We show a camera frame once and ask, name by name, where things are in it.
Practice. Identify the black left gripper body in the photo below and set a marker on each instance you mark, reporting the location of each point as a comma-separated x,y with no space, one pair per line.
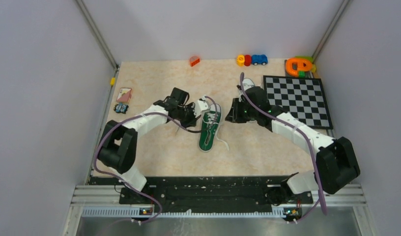
186,115

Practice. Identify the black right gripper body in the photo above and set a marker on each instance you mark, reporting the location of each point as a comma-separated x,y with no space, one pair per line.
242,112

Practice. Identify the green canvas sneaker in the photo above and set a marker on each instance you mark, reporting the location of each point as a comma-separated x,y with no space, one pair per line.
240,91
211,122

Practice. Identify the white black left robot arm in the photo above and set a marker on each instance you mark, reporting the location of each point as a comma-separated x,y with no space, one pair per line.
118,145

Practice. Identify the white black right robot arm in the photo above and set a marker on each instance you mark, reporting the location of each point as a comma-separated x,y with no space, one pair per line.
334,160

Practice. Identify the red toy block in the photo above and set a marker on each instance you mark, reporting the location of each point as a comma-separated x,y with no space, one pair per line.
247,60

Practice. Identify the yellow toy block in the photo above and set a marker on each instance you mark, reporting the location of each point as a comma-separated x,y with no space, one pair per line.
240,60

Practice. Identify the blue toy car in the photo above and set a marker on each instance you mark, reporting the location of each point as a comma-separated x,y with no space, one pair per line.
259,59

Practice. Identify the orange toy brick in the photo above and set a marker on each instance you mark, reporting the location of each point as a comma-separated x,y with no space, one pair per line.
194,60

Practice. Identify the pink tangram puzzle box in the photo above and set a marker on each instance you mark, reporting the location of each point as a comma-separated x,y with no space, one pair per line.
124,95

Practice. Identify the black white chessboard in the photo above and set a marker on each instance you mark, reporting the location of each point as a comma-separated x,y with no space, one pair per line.
304,98

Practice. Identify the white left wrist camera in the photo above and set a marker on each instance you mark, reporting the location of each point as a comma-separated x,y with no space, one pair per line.
201,106

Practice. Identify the orange green ring toy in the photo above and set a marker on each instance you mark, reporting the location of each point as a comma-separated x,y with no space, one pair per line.
300,67

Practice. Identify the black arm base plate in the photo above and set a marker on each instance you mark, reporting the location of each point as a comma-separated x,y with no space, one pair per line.
207,194

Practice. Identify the aluminium frame rail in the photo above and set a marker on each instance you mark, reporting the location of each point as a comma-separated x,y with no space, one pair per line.
107,202

